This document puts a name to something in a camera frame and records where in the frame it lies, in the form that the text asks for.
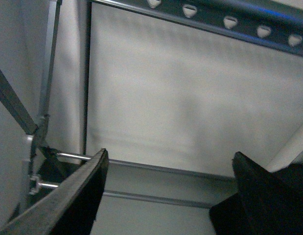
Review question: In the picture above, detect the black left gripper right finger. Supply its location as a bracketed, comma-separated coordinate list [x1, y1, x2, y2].
[232, 152, 303, 235]

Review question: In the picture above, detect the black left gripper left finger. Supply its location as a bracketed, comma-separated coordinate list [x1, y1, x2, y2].
[0, 148, 109, 235]

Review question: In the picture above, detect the black printed t-shirt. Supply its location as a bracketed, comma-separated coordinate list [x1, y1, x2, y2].
[209, 164, 303, 235]

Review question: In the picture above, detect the grey metal rack frame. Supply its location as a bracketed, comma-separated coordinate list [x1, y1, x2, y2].
[0, 0, 92, 196]

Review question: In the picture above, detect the perforated metal top rail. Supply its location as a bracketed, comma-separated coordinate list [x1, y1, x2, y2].
[97, 0, 303, 57]

